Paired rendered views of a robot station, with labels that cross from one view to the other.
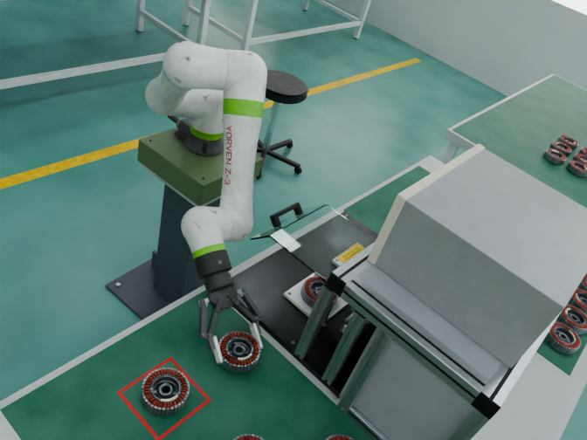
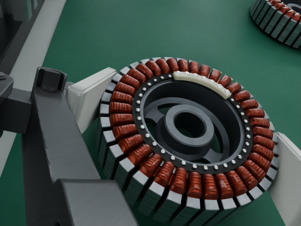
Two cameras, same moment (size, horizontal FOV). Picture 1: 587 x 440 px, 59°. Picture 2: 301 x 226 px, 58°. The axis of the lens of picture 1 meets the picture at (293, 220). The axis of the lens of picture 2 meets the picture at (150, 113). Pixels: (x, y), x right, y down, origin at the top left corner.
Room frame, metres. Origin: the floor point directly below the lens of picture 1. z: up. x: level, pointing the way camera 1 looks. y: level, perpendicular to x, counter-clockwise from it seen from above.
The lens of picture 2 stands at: (0.94, 0.09, 0.91)
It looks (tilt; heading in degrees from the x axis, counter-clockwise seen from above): 48 degrees down; 224
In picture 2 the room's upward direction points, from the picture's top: 20 degrees clockwise
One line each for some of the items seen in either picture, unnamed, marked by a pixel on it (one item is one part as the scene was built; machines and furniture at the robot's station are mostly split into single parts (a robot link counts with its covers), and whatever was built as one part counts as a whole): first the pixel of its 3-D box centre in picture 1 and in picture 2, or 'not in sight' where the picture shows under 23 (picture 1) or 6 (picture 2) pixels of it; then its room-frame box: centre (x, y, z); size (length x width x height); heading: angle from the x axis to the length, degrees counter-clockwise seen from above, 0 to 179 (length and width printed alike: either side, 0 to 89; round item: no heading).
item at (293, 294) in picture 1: (317, 298); not in sight; (1.12, -0.14, 0.78); 0.15 x 0.15 x 0.01; 60
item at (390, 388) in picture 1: (406, 408); not in sight; (0.74, -0.39, 0.91); 0.28 x 0.03 x 0.32; 60
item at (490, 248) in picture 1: (493, 242); not in sight; (1.05, -0.48, 1.22); 0.44 x 0.39 x 0.20; 150
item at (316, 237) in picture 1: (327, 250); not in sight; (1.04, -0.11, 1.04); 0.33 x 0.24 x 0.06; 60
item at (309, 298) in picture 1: (319, 292); not in sight; (1.12, -0.14, 0.80); 0.11 x 0.11 x 0.04
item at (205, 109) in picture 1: (207, 108); not in sight; (1.64, 0.42, 0.99); 0.16 x 0.13 x 0.19; 117
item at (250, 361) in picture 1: (238, 351); (185, 131); (0.84, 0.03, 0.78); 0.11 x 0.11 x 0.04
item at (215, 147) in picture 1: (195, 131); not in sight; (1.67, 0.46, 0.87); 0.26 x 0.15 x 0.06; 61
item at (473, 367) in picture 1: (470, 274); not in sight; (1.06, -0.48, 1.09); 0.68 x 0.44 x 0.05; 150
